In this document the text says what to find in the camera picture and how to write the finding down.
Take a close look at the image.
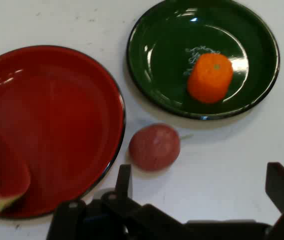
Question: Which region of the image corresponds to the green enamel plate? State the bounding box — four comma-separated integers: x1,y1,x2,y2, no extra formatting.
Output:
126,0,281,121

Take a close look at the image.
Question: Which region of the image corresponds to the toy watermelon slice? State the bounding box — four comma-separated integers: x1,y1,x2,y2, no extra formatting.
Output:
0,117,31,213

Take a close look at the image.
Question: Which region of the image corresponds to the red enamel plate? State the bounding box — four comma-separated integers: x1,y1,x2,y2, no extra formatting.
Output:
0,44,127,220

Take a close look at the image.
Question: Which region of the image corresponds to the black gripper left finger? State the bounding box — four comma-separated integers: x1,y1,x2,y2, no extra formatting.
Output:
46,163,157,240

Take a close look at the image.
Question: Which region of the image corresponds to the orange toy carrot piece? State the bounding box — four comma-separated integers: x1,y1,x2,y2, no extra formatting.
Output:
186,52,234,105

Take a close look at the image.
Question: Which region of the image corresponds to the pink-red toy fruit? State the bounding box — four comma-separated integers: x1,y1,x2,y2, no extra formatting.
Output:
128,123,194,172

